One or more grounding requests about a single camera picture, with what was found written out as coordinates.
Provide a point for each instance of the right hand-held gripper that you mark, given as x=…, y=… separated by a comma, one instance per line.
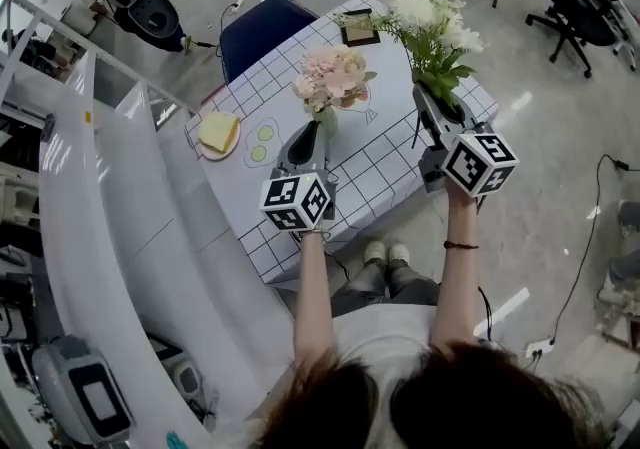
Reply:
x=480, y=164

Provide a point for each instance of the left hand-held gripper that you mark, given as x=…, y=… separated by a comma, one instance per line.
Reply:
x=292, y=202

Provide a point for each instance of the pink flower bouquet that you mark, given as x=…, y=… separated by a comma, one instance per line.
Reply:
x=332, y=72

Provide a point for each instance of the white flower bouquet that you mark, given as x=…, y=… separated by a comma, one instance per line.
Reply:
x=425, y=17

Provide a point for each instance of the person's left forearm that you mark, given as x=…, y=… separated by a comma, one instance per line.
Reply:
x=314, y=297

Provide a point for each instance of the person's right forearm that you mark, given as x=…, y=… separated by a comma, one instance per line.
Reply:
x=457, y=287

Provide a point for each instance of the table with grid tablecloth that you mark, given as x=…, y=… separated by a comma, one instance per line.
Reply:
x=375, y=162

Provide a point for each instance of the beige plate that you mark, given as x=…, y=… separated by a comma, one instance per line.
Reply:
x=220, y=156

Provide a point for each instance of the person's white shoe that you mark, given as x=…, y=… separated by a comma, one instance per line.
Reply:
x=398, y=253
x=375, y=252

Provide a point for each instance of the blue chair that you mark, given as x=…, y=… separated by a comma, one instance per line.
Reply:
x=260, y=37

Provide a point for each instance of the black wrist band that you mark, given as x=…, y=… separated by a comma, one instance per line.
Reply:
x=461, y=245

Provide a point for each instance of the person's grey trousers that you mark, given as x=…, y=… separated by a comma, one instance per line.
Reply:
x=370, y=287

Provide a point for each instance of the black office chair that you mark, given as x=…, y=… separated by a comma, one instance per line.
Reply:
x=580, y=17

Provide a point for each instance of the white office chair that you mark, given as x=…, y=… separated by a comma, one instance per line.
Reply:
x=631, y=32

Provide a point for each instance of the person's white shirt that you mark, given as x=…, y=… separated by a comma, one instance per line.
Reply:
x=385, y=337

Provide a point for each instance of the white metal shelf rack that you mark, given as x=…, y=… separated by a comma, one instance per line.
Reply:
x=125, y=237

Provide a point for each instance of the black framed tablet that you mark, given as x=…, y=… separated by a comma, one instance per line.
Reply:
x=164, y=346

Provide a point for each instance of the small grey device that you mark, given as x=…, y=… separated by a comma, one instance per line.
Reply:
x=187, y=381

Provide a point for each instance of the wooden stool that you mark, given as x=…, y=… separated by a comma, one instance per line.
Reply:
x=622, y=322

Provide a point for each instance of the grey device with black screen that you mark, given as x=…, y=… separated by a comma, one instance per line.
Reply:
x=85, y=387

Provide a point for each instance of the dark picture frame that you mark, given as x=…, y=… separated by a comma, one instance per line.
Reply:
x=360, y=34

